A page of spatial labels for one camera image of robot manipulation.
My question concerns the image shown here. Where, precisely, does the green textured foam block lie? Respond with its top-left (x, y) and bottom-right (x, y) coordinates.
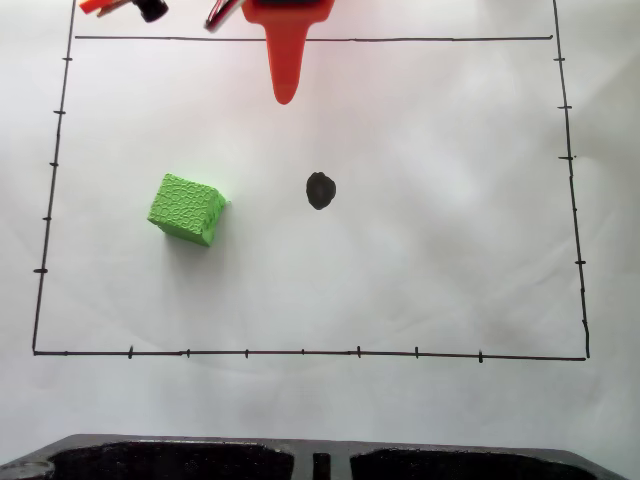
top-left (146, 172), bottom-right (232, 249)

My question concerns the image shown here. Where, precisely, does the black dot mark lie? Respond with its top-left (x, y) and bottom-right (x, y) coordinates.
top-left (305, 171), bottom-right (338, 211)

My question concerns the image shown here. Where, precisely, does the white paper sheet drawn rectangle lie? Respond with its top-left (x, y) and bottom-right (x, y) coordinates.
top-left (0, 0), bottom-right (640, 464)

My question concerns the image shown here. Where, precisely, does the black white red servo cable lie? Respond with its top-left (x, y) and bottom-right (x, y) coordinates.
top-left (203, 0), bottom-right (247, 33)

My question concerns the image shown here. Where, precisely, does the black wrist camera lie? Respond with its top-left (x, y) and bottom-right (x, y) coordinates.
top-left (134, 0), bottom-right (169, 24)

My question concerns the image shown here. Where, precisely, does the orange camera mount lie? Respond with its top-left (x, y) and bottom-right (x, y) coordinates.
top-left (78, 0), bottom-right (132, 17)

